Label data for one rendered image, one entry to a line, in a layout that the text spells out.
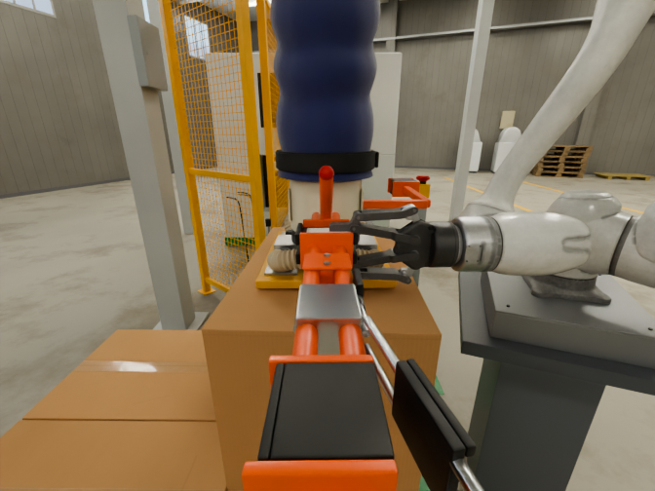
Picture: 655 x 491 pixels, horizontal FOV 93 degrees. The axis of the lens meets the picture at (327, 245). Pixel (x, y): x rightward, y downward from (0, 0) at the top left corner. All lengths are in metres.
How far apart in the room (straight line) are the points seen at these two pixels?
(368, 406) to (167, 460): 0.78
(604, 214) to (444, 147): 11.44
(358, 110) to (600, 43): 0.39
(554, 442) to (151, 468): 1.10
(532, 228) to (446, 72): 11.99
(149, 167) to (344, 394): 1.89
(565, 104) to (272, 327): 0.63
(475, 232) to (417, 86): 12.03
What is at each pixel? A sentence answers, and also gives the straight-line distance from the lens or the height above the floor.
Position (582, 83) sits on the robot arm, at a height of 1.33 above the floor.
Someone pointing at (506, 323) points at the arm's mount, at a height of 0.80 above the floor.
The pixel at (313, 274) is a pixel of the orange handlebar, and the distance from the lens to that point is 0.38.
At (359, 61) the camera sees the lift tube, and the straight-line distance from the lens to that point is 0.67.
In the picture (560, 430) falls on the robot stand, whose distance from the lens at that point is 1.26.
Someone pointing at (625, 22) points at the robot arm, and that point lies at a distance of 0.73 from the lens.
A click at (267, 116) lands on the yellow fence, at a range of 2.35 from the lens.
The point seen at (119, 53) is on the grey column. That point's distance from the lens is 2.06.
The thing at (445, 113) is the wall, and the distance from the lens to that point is 12.35.
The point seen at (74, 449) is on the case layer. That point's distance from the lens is 1.07.
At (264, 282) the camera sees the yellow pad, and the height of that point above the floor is 0.97.
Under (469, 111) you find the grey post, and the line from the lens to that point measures 4.20.
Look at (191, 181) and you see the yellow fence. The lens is 2.53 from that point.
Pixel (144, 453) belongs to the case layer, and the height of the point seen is 0.54.
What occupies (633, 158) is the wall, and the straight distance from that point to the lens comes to 13.38.
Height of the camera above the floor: 1.25
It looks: 20 degrees down
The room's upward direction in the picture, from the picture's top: straight up
